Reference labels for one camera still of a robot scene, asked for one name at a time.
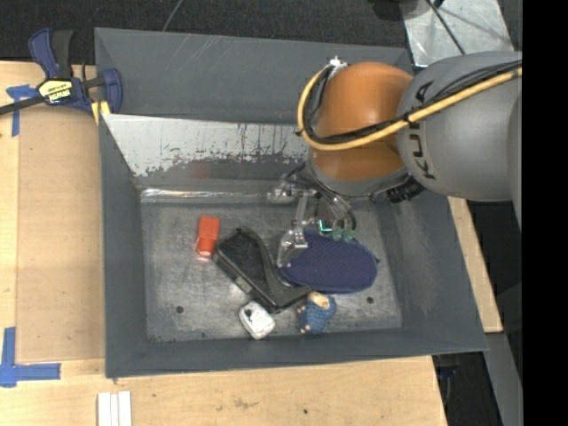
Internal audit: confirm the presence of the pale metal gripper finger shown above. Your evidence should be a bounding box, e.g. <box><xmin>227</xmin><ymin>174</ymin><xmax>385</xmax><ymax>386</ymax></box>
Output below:
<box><xmin>276</xmin><ymin>230</ymin><xmax>296</xmax><ymax>269</ymax></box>
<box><xmin>286</xmin><ymin>232</ymin><xmax>309</xmax><ymax>269</ymax></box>

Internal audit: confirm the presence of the black flat case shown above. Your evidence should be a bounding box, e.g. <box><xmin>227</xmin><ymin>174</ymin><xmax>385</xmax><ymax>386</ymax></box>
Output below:
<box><xmin>214</xmin><ymin>226</ymin><xmax>312</xmax><ymax>314</ymax></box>

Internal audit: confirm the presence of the dark blue oval pad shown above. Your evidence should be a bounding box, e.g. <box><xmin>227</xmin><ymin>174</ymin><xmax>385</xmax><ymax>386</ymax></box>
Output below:
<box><xmin>279</xmin><ymin>228</ymin><xmax>380</xmax><ymax>295</ymax></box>

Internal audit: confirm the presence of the blue toy figure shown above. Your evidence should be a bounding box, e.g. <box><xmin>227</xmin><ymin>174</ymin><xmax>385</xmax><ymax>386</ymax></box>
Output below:
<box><xmin>296</xmin><ymin>291</ymin><xmax>337</xmax><ymax>335</ymax></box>

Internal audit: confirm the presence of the white small plastic piece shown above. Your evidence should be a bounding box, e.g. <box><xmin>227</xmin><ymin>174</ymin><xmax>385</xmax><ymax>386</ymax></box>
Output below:
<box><xmin>238</xmin><ymin>300</ymin><xmax>277</xmax><ymax>341</ymax></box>

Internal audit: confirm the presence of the red plastic block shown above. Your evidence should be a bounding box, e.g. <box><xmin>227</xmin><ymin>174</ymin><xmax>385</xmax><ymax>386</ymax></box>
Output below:
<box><xmin>195</xmin><ymin>215</ymin><xmax>221</xmax><ymax>256</ymax></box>

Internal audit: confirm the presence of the grey metal bin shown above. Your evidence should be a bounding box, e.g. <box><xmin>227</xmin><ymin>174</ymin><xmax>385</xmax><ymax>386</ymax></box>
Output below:
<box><xmin>93</xmin><ymin>27</ymin><xmax>490</xmax><ymax>379</ymax></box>

